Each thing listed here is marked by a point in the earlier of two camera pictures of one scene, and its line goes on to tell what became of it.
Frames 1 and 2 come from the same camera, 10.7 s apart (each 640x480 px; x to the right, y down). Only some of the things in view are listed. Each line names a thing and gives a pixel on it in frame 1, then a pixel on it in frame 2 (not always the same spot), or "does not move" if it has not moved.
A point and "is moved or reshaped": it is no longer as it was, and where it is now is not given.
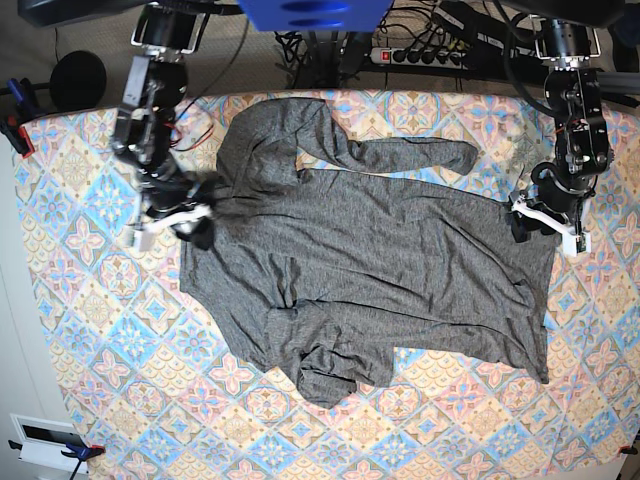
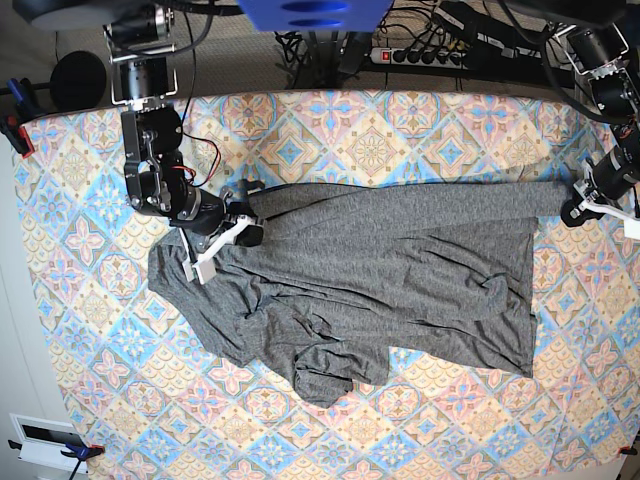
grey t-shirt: (332, 274) is moved or reshaped
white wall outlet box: (44, 440) does not move
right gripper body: (560, 206) to (607, 189)
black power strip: (419, 58) does not move
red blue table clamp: (22, 113) does not move
